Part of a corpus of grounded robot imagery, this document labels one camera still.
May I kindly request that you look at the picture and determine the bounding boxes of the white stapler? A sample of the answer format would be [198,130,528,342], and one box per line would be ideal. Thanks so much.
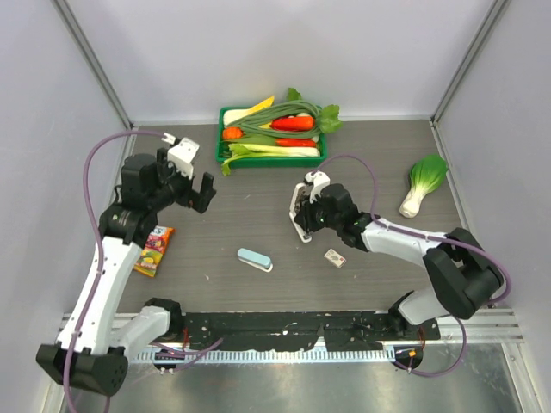
[288,182,312,243]

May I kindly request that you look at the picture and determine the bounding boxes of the fake red pepper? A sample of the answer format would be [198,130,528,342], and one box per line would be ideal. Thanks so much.
[270,116,316,132]

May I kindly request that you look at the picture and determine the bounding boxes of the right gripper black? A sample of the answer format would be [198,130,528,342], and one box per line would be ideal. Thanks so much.
[294,191,342,232]

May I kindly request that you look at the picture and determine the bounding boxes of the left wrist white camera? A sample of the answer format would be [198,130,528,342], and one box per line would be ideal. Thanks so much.
[167,138,200,180]

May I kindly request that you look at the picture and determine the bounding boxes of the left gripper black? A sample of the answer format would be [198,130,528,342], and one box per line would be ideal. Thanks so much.
[148,148,216,213]

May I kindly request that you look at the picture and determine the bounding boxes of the green plastic tray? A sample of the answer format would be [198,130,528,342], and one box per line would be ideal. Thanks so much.
[214,107,327,168]

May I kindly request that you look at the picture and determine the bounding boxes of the slotted cable duct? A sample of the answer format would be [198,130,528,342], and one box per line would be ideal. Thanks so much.
[131,346,395,365]

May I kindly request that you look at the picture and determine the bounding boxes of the fake bok choy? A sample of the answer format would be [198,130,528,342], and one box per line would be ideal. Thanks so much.
[399,154,448,219]

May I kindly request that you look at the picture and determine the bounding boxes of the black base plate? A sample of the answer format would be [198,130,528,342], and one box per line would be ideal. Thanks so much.
[169,311,441,352]

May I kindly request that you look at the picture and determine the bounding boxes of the fake green lettuce leaf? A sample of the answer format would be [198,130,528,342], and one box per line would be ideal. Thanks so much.
[286,88,343,133]

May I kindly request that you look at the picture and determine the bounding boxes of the fake green long beans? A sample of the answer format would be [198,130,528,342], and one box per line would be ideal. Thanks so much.
[226,100,323,139]

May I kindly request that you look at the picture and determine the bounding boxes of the fake small red chili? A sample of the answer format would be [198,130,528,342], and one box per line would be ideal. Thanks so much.
[275,139,317,148]

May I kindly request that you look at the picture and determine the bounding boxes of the small staple box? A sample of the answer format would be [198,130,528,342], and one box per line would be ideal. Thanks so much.
[324,249,346,268]

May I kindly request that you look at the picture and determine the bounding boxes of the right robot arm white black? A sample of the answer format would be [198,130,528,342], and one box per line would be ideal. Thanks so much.
[289,182,505,340]

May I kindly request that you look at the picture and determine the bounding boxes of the colourful candy bag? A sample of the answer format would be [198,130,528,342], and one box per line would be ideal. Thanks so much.
[133,225,175,278]

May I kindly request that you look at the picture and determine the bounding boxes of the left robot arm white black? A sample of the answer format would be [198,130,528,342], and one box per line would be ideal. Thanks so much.
[35,139,216,397]

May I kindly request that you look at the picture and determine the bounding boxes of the fake yellow corn leaf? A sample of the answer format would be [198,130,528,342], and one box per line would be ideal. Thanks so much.
[246,96,276,114]

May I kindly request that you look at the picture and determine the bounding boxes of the fake orange carrot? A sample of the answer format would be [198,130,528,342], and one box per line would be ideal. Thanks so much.
[222,126,244,141]

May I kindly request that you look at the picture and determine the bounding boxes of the fake leek white green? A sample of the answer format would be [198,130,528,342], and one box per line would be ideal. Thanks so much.
[220,144,319,176]

